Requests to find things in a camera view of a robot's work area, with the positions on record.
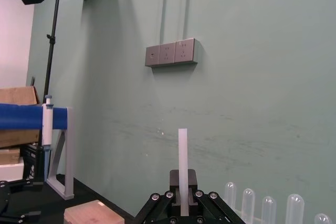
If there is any black light stand pole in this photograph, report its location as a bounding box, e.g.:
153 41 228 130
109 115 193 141
43 0 63 104

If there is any black table cloth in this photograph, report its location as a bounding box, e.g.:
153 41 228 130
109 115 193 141
0 173 137 224

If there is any white foam box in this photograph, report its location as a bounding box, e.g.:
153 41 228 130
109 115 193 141
0 163 25 182

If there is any light wooden block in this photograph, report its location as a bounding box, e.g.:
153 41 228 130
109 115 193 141
64 199 124 224

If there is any white translucent stirring rod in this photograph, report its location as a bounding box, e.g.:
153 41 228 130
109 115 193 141
178 128 189 217

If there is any green painted wall conduit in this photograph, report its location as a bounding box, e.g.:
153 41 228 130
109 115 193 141
161 0 169 45
180 0 191 41

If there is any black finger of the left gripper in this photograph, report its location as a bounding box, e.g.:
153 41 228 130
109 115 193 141
0 178 44 191
0 209 42 224

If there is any blue foam-covered rack bar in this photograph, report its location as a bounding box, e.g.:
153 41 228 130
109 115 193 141
0 102 69 131

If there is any grey pipette rack frame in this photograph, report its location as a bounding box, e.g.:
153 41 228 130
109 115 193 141
46 106 76 199

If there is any large brown cardboard box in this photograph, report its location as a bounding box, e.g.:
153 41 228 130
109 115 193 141
0 86 40 149

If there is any white and blue pipette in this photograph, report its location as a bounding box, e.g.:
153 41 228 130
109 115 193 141
41 94 55 180

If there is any small brown cardboard box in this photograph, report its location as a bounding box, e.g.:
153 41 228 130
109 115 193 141
0 147 22 166

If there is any clear plastic test tube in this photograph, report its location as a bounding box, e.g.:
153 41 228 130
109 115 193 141
314 213 333 224
241 188 256 222
224 182 238 211
261 195 277 224
286 193 306 224

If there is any grey power wall socket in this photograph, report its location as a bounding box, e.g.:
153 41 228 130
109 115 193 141
158 42 176 65
174 38 200 64

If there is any grey data wall socket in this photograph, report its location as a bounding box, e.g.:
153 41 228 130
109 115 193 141
145 45 160 67

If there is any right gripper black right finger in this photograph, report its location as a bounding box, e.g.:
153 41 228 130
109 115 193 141
187 169 246 224

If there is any black crate with white print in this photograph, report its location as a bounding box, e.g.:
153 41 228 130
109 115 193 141
22 143 46 180

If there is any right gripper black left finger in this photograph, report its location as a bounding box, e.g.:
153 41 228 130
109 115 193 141
133 169 182 224

